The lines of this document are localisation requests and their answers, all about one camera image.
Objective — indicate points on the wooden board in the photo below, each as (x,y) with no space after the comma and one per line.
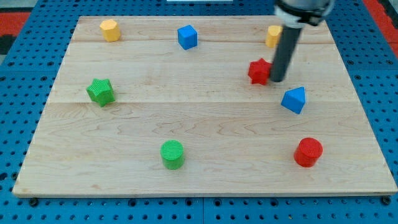
(238,140)

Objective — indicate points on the green cylinder block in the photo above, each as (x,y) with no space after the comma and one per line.
(172,154)

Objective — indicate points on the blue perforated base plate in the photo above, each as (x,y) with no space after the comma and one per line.
(31,65)

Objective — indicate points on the yellow hexagon block left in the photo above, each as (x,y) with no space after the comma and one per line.
(110,30)

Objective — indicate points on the yellow block right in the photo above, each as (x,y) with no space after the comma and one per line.
(273,36)

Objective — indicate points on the blue pentagon block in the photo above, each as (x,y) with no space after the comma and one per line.
(294,99)

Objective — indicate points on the red star block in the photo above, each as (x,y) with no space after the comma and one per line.
(259,71)

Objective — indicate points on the blue cube block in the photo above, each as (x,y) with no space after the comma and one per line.
(187,37)

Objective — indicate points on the green star block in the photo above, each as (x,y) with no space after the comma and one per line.
(101,92)

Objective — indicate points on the red cylinder block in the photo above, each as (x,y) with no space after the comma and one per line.
(308,151)

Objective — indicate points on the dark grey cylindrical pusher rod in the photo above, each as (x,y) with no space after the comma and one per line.
(284,52)

